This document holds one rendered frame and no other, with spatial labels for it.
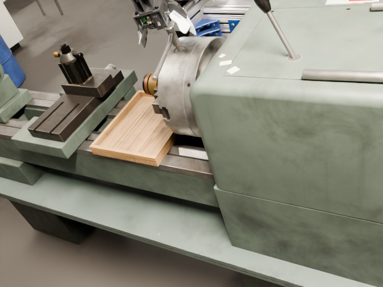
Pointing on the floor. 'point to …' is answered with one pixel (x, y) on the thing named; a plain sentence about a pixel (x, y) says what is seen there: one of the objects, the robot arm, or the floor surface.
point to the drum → (11, 64)
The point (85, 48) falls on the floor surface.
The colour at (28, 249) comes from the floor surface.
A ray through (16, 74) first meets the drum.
